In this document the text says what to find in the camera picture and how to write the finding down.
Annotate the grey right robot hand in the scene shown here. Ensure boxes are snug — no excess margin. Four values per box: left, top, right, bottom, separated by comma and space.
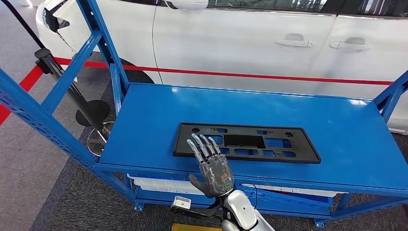
187, 133, 236, 199

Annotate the black plastic plate frame part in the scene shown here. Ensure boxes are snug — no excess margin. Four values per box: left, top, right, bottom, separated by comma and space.
172, 122, 322, 165

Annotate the blue metal shelf rack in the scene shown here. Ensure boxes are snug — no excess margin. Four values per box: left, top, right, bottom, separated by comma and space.
0, 0, 408, 229

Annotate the white plastic bin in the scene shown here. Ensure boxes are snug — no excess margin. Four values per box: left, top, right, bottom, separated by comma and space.
127, 173, 205, 196
241, 183, 348, 198

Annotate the yellow floor tape square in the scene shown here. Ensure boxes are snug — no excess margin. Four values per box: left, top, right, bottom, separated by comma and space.
171, 223, 222, 231

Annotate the long red barrier belt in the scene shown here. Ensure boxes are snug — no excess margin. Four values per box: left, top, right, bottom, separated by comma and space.
52, 56, 393, 86

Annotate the white car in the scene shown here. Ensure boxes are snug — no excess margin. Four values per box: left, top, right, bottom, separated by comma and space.
36, 0, 408, 135

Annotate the white car side mirror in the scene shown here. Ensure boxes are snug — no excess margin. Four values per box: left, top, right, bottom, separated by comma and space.
166, 0, 209, 10

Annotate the wide red barrier belt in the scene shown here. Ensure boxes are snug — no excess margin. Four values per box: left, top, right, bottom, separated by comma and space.
0, 65, 44, 126

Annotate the black camera bracket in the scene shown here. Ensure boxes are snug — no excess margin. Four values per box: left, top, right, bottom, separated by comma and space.
169, 199, 224, 220

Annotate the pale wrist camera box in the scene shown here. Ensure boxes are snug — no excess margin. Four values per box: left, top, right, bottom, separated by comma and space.
172, 196, 192, 210

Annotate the black stanchion post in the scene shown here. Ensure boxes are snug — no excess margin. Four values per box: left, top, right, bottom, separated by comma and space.
0, 0, 111, 127

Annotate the chrome stanchion post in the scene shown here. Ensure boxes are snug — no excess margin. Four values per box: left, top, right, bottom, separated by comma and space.
34, 48, 115, 157

